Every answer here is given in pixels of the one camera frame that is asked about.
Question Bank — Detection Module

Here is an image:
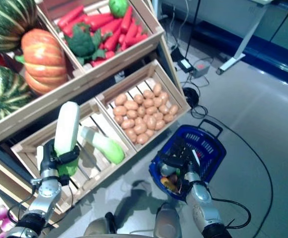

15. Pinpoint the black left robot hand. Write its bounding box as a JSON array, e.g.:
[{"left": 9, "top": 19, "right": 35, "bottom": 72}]
[{"left": 36, "top": 138, "right": 80, "bottom": 175}]

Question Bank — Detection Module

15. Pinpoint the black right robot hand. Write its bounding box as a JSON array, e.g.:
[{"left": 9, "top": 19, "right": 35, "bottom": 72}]
[{"left": 160, "top": 135, "right": 201, "bottom": 174}]

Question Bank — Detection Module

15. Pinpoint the long napa cabbage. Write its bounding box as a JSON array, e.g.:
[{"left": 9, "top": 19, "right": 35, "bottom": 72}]
[{"left": 53, "top": 101, "right": 80, "bottom": 177}]

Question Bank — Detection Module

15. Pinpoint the blue plastic shopping basket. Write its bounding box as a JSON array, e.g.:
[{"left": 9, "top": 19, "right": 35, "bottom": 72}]
[{"left": 148, "top": 119, "right": 227, "bottom": 202}]

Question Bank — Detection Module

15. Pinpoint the short bright-green napa cabbage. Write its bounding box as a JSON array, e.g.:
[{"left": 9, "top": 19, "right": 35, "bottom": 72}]
[{"left": 80, "top": 125, "right": 126, "bottom": 165}]

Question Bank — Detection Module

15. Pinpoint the pale greyish napa cabbage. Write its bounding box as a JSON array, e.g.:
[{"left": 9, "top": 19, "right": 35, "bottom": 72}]
[{"left": 160, "top": 163, "right": 178, "bottom": 177}]

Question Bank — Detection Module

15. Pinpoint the yellow bell pepper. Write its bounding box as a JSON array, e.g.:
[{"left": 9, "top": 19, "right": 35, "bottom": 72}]
[{"left": 160, "top": 177, "right": 178, "bottom": 191}]

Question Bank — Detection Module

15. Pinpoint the wooden display stand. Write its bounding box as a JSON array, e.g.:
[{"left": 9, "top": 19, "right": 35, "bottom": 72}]
[{"left": 0, "top": 0, "right": 192, "bottom": 229}]

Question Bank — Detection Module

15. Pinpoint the silver right robot leg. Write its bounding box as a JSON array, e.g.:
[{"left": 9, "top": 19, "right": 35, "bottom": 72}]
[{"left": 153, "top": 202, "right": 182, "bottom": 238}]

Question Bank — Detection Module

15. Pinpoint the silver robot leg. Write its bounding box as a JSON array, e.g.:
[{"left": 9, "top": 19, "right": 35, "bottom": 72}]
[
  {"left": 84, "top": 212, "right": 117, "bottom": 236},
  {"left": 153, "top": 202, "right": 182, "bottom": 238}
]

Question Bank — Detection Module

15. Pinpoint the silver left robot leg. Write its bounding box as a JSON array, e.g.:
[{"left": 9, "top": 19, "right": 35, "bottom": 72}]
[{"left": 84, "top": 212, "right": 117, "bottom": 236}]

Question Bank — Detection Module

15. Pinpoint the grey box with red button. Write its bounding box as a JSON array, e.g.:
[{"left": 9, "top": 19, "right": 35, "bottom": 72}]
[{"left": 191, "top": 61, "right": 211, "bottom": 78}]

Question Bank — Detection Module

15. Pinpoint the green striped pumpkin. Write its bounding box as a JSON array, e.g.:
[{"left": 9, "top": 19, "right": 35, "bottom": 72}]
[
  {"left": 0, "top": 63, "right": 35, "bottom": 128},
  {"left": 0, "top": 0, "right": 38, "bottom": 53}
]

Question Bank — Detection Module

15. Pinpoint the black power brick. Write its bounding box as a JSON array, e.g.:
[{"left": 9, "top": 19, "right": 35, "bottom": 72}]
[{"left": 177, "top": 58, "right": 194, "bottom": 73}]

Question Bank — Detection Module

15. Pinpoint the orange pumpkin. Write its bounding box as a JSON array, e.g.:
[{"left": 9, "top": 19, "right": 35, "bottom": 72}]
[{"left": 14, "top": 28, "right": 68, "bottom": 96}]

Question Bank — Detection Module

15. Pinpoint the green broccoli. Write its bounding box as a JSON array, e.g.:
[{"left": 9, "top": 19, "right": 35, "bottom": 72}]
[{"left": 64, "top": 22, "right": 107, "bottom": 65}]

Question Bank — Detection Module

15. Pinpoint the black tripod pole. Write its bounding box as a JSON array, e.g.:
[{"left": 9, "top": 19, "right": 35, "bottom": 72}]
[{"left": 183, "top": 0, "right": 201, "bottom": 60}]

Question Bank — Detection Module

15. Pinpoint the white desk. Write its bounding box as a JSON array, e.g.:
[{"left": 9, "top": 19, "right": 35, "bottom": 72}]
[{"left": 158, "top": 0, "right": 274, "bottom": 75}]

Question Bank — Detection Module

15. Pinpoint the light green bell pepper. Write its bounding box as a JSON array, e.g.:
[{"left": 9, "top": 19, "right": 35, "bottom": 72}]
[{"left": 108, "top": 0, "right": 129, "bottom": 18}]

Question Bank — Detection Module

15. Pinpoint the black cable coil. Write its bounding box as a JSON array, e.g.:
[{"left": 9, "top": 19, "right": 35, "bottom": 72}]
[{"left": 182, "top": 87, "right": 201, "bottom": 108}]

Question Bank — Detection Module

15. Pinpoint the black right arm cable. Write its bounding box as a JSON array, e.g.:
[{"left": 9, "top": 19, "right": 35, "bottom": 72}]
[{"left": 211, "top": 197, "right": 253, "bottom": 230}]

